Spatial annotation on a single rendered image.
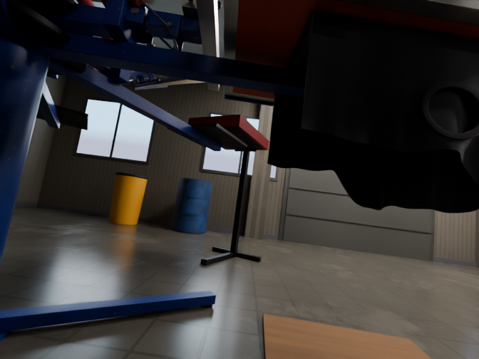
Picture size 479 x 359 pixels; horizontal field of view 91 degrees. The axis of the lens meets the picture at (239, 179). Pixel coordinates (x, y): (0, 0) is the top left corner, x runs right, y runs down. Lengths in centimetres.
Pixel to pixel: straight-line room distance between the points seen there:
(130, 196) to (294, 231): 261
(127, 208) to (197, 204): 99
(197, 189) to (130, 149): 169
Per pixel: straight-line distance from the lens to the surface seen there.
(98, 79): 118
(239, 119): 169
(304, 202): 412
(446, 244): 529
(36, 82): 101
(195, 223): 346
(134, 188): 370
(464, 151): 79
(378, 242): 460
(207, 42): 91
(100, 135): 495
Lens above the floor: 46
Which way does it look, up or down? 7 degrees up
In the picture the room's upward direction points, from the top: 8 degrees clockwise
